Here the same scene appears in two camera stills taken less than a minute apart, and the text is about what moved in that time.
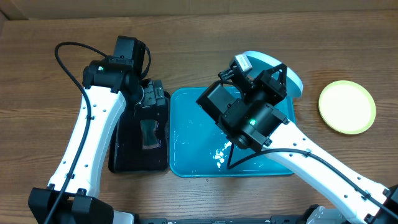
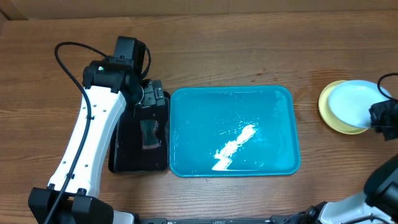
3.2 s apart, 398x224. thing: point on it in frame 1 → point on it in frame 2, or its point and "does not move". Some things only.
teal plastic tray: (199, 147) does not move
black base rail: (146, 219) does not move
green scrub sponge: (149, 140) does not move
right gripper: (275, 88) → (380, 114)
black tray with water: (126, 154) does not move
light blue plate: (261, 62) → (351, 100)
